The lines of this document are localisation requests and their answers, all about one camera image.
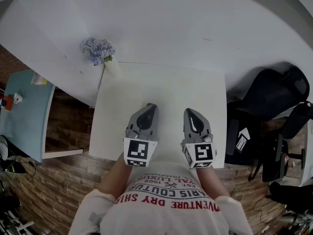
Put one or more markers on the white printed shirt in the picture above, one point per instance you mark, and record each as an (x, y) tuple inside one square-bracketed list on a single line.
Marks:
[(159, 219)]

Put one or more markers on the white mug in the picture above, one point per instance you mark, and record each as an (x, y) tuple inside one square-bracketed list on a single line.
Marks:
[(18, 98)]

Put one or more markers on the white and green packet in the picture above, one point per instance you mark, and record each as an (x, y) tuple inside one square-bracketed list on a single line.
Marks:
[(38, 79)]

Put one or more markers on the black bag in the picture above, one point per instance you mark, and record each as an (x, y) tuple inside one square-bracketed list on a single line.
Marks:
[(291, 195)]

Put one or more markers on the white paper tag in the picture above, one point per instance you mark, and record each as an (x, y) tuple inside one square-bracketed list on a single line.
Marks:
[(242, 141)]

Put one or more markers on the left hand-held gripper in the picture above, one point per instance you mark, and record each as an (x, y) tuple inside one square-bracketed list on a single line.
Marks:
[(135, 150)]

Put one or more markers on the white vase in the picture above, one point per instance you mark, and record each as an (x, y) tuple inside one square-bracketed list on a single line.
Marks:
[(112, 67)]

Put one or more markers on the orange box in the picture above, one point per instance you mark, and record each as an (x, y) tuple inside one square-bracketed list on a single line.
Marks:
[(8, 105)]

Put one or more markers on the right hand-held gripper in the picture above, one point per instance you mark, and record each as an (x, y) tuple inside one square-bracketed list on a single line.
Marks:
[(203, 153)]

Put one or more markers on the blue artificial flower bunch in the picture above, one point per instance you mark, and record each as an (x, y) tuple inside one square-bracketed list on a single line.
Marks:
[(97, 49)]

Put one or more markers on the person's left forearm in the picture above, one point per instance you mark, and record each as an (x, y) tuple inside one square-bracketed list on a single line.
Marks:
[(115, 177)]

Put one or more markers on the white square table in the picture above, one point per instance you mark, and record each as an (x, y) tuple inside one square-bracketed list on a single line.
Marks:
[(171, 87)]

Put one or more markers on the person's right forearm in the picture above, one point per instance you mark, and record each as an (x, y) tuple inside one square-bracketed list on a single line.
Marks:
[(212, 182)]

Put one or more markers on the black office chair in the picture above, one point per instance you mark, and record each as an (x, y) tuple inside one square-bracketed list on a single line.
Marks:
[(271, 163), (274, 92)]

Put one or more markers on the white metal stand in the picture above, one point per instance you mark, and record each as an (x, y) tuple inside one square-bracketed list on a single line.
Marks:
[(22, 226)]

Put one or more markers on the white side desk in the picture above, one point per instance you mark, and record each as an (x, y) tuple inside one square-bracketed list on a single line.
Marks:
[(307, 155)]

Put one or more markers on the light blue table top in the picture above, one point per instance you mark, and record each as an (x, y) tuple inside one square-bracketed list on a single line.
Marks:
[(27, 126)]

